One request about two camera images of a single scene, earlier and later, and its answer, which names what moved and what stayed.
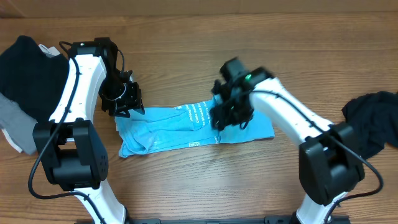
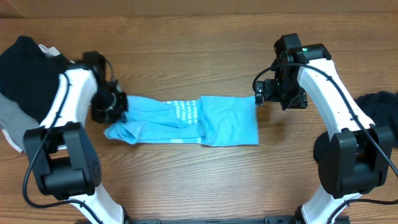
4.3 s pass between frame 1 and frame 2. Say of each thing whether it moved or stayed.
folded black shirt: stayed
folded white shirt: stayed
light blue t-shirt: moved
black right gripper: moved
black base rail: stayed
